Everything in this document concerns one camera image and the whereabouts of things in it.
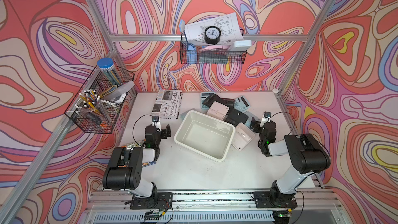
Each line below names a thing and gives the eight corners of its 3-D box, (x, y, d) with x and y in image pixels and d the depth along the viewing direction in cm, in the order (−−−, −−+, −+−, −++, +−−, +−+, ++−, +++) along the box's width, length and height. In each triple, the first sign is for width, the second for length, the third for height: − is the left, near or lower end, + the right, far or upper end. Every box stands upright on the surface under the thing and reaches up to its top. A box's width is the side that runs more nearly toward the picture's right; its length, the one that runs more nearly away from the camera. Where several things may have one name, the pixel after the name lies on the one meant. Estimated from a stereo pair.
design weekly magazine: (152, 119, 106) (150, 115, 103) (158, 93, 122) (157, 89, 119) (179, 119, 106) (179, 115, 103) (182, 92, 122) (182, 89, 119)
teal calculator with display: (237, 112, 109) (238, 110, 107) (229, 102, 115) (230, 99, 113) (250, 108, 112) (251, 105, 109) (242, 97, 118) (243, 95, 116)
